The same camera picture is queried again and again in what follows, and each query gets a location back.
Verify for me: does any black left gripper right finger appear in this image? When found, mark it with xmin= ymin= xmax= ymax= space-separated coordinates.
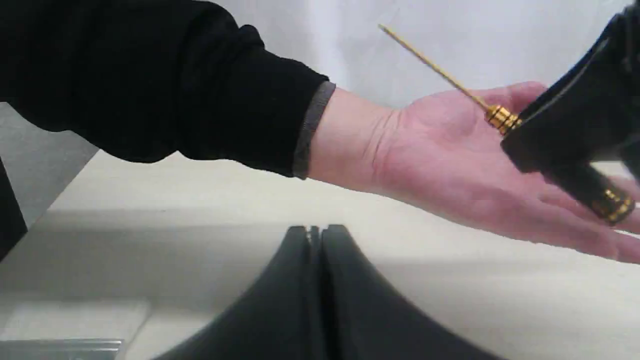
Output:
xmin=320 ymin=225 xmax=498 ymax=360

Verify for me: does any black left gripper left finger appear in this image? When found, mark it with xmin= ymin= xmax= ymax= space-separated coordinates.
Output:
xmin=160 ymin=227 xmax=321 ymax=360

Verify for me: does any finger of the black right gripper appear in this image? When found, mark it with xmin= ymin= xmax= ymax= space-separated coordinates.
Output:
xmin=501 ymin=13 xmax=640 ymax=176

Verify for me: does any black gold precision screwdriver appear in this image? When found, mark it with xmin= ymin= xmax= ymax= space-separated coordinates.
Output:
xmin=378 ymin=23 xmax=636 ymax=226

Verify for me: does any forearm in black sleeve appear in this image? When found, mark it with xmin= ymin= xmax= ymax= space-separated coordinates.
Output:
xmin=0 ymin=0 xmax=401 ymax=193

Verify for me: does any person's open hand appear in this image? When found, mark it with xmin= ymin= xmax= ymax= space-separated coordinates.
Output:
xmin=377 ymin=81 xmax=640 ymax=264

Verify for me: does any white backdrop curtain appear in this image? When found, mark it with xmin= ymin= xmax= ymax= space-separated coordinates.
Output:
xmin=218 ymin=0 xmax=629 ymax=107

